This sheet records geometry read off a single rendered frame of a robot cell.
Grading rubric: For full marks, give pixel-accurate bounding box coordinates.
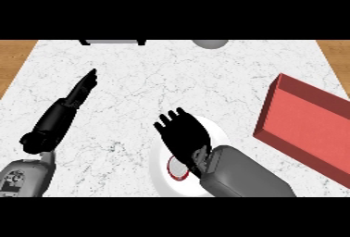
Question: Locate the grey round object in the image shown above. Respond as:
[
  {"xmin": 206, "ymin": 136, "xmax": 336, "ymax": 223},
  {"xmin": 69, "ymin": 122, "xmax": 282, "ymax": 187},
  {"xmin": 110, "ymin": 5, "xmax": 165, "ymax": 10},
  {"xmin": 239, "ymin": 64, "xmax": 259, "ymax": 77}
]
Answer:
[{"xmin": 190, "ymin": 40, "xmax": 230, "ymax": 50}]

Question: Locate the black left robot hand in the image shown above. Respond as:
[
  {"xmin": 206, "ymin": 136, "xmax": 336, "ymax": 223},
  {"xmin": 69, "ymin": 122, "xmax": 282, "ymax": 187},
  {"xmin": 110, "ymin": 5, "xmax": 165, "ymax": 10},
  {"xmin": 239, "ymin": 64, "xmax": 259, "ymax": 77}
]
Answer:
[{"xmin": 17, "ymin": 68, "xmax": 98, "ymax": 156}]

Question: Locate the red can with pale end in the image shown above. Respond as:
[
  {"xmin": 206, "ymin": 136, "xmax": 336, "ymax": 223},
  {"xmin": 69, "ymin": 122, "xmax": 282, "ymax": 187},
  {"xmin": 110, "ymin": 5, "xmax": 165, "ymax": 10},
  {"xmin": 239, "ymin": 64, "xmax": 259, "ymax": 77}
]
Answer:
[{"xmin": 165, "ymin": 155, "xmax": 191, "ymax": 182}]

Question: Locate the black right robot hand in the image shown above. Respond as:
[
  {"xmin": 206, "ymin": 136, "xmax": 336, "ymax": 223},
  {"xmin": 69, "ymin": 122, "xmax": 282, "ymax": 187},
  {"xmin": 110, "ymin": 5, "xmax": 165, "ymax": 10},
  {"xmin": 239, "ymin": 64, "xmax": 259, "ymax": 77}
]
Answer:
[{"xmin": 152, "ymin": 106, "xmax": 214, "ymax": 179}]

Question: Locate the red open box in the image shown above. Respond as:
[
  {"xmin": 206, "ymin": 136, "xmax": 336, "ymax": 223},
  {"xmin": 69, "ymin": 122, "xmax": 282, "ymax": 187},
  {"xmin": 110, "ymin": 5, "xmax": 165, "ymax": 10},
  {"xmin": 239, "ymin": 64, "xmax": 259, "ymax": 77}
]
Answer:
[{"xmin": 251, "ymin": 72, "xmax": 350, "ymax": 190}]

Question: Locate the white round plate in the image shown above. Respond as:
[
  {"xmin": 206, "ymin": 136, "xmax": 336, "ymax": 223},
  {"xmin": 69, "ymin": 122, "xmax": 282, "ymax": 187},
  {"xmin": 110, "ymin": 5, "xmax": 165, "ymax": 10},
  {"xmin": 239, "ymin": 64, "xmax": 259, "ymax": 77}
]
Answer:
[{"xmin": 147, "ymin": 115, "xmax": 231, "ymax": 198}]

